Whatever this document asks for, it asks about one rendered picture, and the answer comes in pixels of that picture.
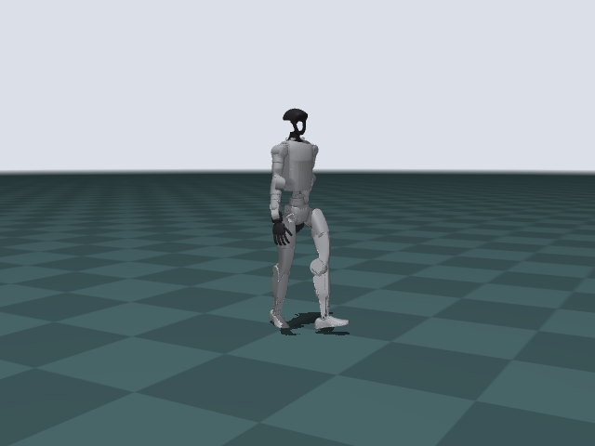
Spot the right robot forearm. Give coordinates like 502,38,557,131
270,177,282,219

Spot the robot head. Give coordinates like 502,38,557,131
283,109,308,142

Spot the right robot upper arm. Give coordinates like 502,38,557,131
271,144,288,190

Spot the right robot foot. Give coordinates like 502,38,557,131
269,309,289,328

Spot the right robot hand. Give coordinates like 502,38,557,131
271,211,293,245

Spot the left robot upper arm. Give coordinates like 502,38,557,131
311,144,318,184

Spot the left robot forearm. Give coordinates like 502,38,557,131
300,183,313,203

